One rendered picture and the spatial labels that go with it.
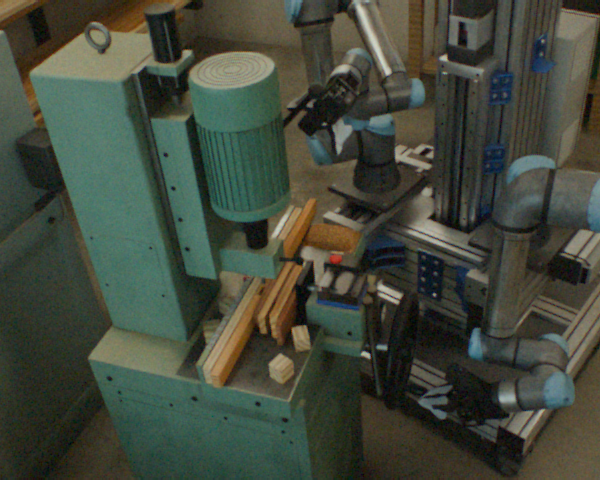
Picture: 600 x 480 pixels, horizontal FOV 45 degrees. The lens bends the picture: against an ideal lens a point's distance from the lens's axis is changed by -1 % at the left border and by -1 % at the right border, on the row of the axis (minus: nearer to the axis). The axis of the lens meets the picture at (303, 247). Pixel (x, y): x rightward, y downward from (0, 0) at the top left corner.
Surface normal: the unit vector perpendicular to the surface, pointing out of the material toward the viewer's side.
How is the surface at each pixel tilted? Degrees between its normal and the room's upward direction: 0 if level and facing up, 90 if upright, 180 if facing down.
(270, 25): 90
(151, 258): 90
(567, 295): 0
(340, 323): 90
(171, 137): 90
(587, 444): 0
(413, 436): 0
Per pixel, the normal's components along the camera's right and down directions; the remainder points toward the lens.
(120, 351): -0.07, -0.78
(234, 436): -0.33, 0.62
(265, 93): 0.70, 0.40
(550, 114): -0.63, 0.52
